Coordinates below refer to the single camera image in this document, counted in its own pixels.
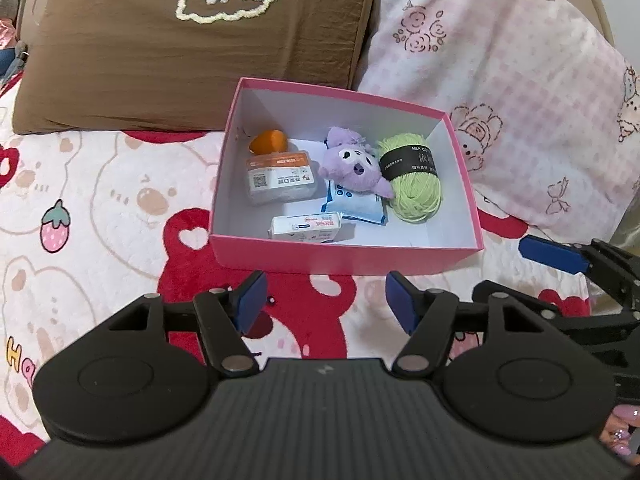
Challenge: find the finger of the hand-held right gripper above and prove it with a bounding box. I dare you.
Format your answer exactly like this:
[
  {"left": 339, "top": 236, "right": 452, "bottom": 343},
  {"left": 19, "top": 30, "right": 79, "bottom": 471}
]
[
  {"left": 518, "top": 235, "right": 601, "bottom": 276},
  {"left": 472, "top": 280, "right": 623, "bottom": 333}
]

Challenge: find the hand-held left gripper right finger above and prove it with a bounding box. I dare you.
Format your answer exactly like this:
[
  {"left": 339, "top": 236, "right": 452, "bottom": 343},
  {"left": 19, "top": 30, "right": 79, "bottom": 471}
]
[{"left": 385, "top": 270, "right": 543, "bottom": 378}]

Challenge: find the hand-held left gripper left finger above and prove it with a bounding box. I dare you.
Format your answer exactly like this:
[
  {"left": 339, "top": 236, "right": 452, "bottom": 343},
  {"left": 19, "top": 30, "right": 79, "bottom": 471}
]
[{"left": 107, "top": 270, "right": 269, "bottom": 378}]

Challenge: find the pink cardboard box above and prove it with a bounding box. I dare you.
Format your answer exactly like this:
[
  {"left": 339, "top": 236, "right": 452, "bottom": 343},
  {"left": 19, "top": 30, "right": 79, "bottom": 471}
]
[{"left": 207, "top": 77, "right": 485, "bottom": 277}]

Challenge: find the small white packet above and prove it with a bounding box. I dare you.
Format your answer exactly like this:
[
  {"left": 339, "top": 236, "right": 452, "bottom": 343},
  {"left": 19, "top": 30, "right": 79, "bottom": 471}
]
[{"left": 269, "top": 212, "right": 345, "bottom": 243}]

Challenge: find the blue tissue packet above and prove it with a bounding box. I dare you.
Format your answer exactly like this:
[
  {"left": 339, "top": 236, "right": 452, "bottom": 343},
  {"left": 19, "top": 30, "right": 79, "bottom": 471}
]
[{"left": 320, "top": 180, "right": 388, "bottom": 225}]

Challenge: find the orange and white card box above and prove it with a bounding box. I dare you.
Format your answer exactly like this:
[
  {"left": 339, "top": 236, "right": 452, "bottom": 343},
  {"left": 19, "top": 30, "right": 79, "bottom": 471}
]
[{"left": 244, "top": 151, "right": 318, "bottom": 207}]

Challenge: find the purple plush toy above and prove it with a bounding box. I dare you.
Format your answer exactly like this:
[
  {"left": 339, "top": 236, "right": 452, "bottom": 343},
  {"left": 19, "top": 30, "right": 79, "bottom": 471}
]
[{"left": 320, "top": 126, "right": 396, "bottom": 198}]

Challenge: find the orange makeup sponge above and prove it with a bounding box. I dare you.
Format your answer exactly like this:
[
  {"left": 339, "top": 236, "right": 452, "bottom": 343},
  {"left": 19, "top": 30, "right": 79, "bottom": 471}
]
[{"left": 248, "top": 130, "right": 289, "bottom": 156}]

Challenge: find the person's right hand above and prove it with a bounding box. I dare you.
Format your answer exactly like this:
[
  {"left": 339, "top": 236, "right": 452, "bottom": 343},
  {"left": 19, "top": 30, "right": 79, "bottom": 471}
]
[{"left": 600, "top": 402, "right": 640, "bottom": 458}]

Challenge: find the green yarn ball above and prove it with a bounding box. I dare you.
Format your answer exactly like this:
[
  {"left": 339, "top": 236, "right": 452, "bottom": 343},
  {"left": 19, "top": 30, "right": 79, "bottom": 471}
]
[{"left": 376, "top": 131, "right": 445, "bottom": 223}]

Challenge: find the bear print bed sheet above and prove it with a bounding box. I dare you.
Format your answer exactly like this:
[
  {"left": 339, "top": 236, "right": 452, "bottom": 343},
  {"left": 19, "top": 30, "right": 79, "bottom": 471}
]
[{"left": 0, "top": 67, "right": 626, "bottom": 466}]

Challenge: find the brown embroidered pillow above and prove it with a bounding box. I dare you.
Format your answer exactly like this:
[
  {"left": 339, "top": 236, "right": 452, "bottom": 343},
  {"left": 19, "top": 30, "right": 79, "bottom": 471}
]
[{"left": 12, "top": 0, "right": 381, "bottom": 136}]

